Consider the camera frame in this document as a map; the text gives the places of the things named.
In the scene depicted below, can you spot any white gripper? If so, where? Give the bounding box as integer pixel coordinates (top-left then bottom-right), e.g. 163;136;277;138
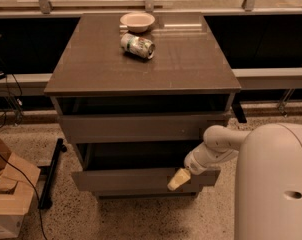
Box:
167;143;223;191

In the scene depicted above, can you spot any grey drawer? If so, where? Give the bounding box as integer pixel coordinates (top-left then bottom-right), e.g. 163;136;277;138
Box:
71;140;222;194
59;112;231;144

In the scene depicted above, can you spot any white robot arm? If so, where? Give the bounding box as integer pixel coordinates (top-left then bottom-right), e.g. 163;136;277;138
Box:
168;123;302;240

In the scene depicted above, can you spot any grey top drawer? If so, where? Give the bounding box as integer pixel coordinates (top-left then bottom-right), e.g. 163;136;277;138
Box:
59;112;231;144

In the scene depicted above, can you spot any grey drawer cabinet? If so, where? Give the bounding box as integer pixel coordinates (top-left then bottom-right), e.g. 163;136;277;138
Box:
43;12;242;200

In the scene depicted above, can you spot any open cardboard box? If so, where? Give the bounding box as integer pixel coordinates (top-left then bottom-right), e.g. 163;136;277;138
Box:
0;138;40;239

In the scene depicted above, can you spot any black stand leg right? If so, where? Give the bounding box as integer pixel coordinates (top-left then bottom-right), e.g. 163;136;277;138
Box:
232;94;247;123

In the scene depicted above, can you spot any black stand leg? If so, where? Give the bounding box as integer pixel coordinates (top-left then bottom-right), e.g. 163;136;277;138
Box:
232;94;247;123
38;138;67;210

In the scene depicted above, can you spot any black stand leg left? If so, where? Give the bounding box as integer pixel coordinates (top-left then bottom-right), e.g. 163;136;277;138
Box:
38;138;67;210

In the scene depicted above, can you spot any green white soda can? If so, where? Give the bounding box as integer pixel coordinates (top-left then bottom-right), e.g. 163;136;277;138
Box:
120;33;155;59

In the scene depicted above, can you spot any white bowl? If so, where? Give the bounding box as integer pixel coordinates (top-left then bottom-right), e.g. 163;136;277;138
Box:
120;13;155;33

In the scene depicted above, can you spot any black floor cable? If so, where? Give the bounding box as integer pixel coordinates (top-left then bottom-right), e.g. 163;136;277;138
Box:
0;143;49;240

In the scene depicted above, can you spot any black shelf with wires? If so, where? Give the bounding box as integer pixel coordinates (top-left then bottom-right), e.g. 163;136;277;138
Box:
0;35;23;126

